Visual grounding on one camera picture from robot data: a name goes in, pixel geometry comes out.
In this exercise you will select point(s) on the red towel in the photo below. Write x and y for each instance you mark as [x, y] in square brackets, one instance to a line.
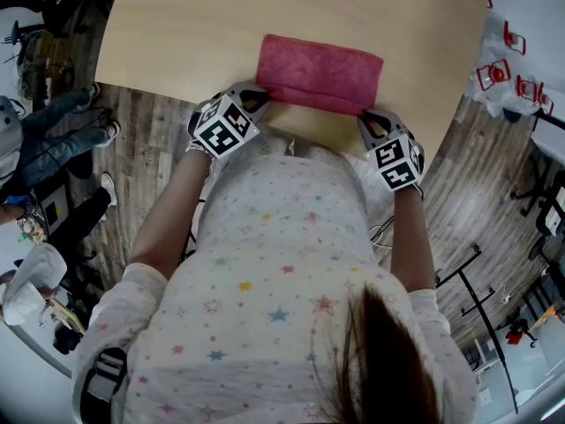
[318, 73]

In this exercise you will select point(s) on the person's left forearm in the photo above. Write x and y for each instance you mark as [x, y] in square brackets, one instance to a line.
[165, 217]

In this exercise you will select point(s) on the grey box with yellow label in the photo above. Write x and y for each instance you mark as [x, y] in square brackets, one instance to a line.
[53, 210]

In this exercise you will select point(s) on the person's star-print shirt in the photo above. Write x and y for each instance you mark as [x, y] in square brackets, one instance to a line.
[265, 272]

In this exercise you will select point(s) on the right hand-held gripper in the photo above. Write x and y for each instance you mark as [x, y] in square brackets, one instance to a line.
[395, 164]

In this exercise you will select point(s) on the black bag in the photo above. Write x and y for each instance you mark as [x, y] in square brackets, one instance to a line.
[66, 340]

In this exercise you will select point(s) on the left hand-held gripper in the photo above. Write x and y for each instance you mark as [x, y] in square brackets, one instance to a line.
[220, 130]

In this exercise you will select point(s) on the black metal stand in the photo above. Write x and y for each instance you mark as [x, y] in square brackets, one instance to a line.
[476, 303]

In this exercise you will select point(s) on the person's right forearm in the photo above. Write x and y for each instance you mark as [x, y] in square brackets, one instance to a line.
[410, 241]

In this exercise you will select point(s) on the red and black device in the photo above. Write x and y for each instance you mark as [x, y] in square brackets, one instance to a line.
[516, 336]

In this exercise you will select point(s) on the yellow wooden board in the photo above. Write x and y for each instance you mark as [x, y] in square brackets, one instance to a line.
[66, 318]

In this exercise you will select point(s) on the black and white office chair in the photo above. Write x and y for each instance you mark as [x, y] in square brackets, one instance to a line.
[549, 210]

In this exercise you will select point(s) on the black coat rack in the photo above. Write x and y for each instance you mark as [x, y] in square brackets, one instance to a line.
[552, 123]

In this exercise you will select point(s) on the pastel flower bouquet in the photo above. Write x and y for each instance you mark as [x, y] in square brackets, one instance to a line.
[32, 232]

